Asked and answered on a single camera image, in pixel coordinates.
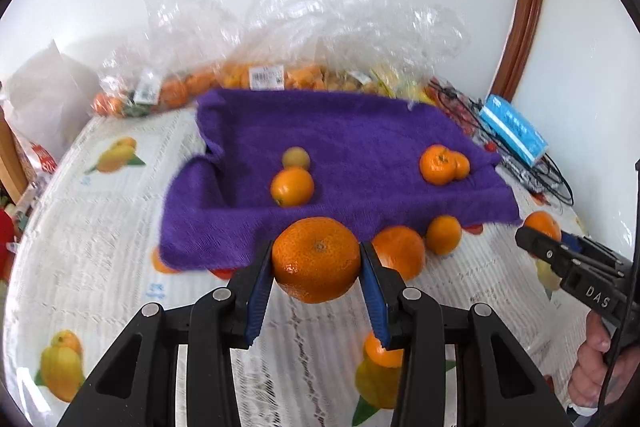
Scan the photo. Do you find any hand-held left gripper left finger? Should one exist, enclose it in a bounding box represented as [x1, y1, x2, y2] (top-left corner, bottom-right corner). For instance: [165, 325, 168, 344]
[56, 241, 275, 427]

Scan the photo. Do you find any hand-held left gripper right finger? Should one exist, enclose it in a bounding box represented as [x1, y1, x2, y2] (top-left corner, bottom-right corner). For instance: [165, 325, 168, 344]
[359, 241, 573, 427]

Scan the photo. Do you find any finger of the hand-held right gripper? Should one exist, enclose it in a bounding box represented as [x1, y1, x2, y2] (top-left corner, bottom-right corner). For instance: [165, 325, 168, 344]
[515, 225, 577, 281]
[559, 230, 626, 271]

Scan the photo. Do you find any small yellow-green citrus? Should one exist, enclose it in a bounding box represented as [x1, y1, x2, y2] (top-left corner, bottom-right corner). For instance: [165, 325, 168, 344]
[282, 146, 311, 171]

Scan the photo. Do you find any purple towel covered tray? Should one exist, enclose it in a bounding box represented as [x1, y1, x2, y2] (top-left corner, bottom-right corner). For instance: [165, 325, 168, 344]
[159, 88, 522, 272]

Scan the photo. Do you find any person's right hand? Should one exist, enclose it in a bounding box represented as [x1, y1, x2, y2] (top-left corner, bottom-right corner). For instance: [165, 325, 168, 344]
[568, 309, 640, 408]

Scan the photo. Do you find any blue tissue box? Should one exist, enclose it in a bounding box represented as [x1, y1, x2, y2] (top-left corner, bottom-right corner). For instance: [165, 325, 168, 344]
[479, 94, 551, 168]

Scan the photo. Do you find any clear bag of red produce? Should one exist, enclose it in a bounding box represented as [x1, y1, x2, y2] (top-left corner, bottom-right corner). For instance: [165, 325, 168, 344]
[430, 79, 488, 142]

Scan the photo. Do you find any mango print tablecloth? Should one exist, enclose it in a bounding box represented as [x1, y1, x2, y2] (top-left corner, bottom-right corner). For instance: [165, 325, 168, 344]
[2, 109, 586, 427]

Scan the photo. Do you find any clear bag of yellow produce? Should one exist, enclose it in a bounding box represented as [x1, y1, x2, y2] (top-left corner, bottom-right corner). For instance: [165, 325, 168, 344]
[370, 4, 471, 102]

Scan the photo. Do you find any clear bag of golden berries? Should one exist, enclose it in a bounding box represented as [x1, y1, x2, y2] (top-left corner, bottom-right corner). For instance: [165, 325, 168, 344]
[320, 0, 381, 95]

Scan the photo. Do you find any clear bag of oranges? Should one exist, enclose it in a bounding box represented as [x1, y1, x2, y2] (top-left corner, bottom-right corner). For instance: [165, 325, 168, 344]
[92, 0, 241, 118]

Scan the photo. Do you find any white bag with red print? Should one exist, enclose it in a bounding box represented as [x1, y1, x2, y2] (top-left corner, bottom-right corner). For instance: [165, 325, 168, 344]
[17, 139, 63, 178]

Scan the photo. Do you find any red paper bag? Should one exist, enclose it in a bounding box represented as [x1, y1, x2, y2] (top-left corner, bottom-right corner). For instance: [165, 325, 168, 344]
[0, 206, 25, 280]

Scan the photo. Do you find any wooden chair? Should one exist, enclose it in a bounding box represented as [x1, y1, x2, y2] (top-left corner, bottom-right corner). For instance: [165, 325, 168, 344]
[0, 107, 28, 202]

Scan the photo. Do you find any white plastic bag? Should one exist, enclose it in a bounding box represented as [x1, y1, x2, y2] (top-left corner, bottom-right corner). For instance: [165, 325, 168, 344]
[0, 39, 103, 152]

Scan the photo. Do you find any black cable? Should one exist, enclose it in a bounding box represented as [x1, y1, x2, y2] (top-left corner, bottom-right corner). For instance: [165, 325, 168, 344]
[427, 77, 576, 208]

